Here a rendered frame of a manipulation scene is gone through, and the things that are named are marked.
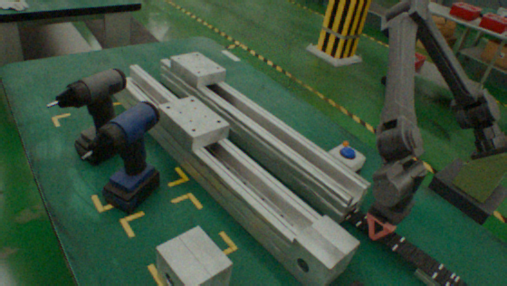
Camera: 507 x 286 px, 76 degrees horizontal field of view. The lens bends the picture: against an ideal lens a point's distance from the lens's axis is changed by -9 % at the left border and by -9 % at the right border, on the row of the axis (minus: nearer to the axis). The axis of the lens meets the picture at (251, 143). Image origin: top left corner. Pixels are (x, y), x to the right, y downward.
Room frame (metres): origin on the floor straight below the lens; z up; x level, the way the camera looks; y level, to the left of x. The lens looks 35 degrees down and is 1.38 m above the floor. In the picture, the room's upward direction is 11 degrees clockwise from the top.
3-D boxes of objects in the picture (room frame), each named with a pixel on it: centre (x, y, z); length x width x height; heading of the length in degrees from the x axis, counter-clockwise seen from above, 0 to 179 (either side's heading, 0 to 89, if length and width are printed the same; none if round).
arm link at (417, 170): (0.57, -0.33, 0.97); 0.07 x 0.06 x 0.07; 136
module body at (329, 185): (0.89, 0.03, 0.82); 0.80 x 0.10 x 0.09; 49
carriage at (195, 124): (0.74, 0.16, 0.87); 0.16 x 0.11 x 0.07; 49
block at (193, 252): (0.37, 0.05, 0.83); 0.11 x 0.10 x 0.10; 138
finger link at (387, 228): (0.56, -0.32, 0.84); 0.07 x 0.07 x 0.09; 50
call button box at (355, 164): (0.80, -0.26, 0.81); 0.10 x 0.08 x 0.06; 139
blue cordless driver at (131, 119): (0.53, 0.25, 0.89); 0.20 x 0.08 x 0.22; 162
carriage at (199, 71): (1.05, 0.22, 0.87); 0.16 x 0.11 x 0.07; 49
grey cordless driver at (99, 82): (0.66, 0.39, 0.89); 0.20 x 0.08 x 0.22; 153
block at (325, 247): (0.46, -0.19, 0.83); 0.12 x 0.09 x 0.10; 139
